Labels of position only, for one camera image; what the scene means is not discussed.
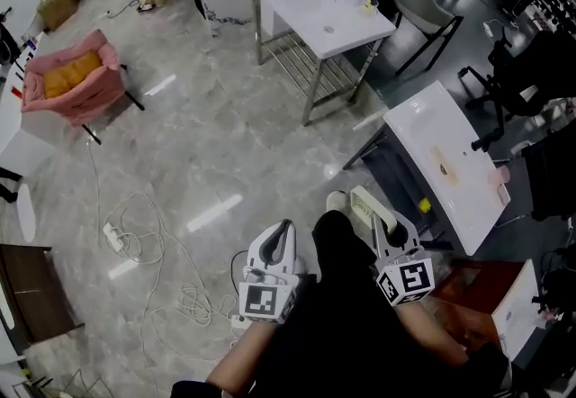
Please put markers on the person's left forearm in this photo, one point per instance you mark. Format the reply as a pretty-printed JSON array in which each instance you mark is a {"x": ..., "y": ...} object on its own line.
[{"x": 243, "y": 355}]

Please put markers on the dark brown wooden cabinet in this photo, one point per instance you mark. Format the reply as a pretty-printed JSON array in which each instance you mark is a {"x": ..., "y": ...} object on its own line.
[{"x": 36, "y": 292}]

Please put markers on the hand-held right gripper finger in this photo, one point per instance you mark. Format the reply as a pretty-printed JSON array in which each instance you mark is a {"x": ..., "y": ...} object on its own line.
[
  {"x": 381, "y": 241},
  {"x": 411, "y": 234}
]

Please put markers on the brown cardboard box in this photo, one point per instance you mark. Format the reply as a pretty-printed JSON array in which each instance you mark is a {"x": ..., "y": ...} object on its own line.
[{"x": 58, "y": 4}]

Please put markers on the person's white shoe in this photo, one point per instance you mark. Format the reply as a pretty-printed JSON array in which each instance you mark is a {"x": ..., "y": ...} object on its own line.
[{"x": 336, "y": 200}]

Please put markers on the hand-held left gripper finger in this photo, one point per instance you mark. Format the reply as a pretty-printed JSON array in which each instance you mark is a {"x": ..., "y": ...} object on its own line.
[
  {"x": 260, "y": 250},
  {"x": 288, "y": 247}
]

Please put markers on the grey chair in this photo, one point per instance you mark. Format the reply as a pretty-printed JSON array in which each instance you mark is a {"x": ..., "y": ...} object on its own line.
[{"x": 418, "y": 0}]

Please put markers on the pink soap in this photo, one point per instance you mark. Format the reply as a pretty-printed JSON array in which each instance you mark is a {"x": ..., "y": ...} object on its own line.
[{"x": 499, "y": 174}]

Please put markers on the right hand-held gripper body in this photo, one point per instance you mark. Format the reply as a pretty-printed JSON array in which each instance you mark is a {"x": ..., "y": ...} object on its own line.
[{"x": 407, "y": 281}]

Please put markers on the yellow tag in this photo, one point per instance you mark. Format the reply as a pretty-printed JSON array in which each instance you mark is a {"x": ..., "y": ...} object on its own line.
[{"x": 424, "y": 205}]

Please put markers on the clear glass cup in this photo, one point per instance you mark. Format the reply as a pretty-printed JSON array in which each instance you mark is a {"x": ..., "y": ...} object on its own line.
[{"x": 370, "y": 7}]

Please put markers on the reddish brown wooden cabinet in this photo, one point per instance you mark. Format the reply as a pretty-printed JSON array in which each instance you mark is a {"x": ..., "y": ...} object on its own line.
[{"x": 472, "y": 297}]

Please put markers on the black faucet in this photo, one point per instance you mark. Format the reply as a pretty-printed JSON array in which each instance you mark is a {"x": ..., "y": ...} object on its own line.
[{"x": 485, "y": 142}]

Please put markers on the small white countertop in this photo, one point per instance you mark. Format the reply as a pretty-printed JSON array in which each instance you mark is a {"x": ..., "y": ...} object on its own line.
[{"x": 517, "y": 310}]

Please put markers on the yellow cushion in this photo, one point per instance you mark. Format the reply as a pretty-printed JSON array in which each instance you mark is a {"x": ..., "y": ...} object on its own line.
[{"x": 69, "y": 73}]

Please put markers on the person's right forearm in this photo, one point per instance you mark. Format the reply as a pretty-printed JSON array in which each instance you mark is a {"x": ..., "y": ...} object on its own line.
[{"x": 432, "y": 333}]

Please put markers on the person's black trousers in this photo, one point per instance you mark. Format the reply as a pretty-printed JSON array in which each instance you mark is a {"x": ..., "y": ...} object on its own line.
[{"x": 342, "y": 319}]

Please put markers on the white stained sink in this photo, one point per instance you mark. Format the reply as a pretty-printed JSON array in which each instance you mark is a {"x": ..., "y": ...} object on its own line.
[{"x": 445, "y": 135}]

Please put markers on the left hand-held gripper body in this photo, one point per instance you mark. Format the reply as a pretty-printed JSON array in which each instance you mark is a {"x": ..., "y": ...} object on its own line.
[{"x": 258, "y": 301}]

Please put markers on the pink armchair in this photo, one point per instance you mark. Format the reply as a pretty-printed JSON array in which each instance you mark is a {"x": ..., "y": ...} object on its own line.
[{"x": 72, "y": 85}]

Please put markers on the black office chair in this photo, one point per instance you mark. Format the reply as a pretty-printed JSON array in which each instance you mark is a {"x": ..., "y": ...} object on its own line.
[{"x": 531, "y": 72}]

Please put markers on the white table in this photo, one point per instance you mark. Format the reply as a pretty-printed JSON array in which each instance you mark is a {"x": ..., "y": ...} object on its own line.
[{"x": 13, "y": 117}]

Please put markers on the white soap dish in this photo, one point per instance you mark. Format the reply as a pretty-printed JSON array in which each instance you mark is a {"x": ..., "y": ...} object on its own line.
[{"x": 371, "y": 206}]

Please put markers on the white sink with metal stand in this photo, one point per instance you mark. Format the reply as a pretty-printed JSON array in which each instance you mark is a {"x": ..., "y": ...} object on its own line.
[{"x": 310, "y": 4}]

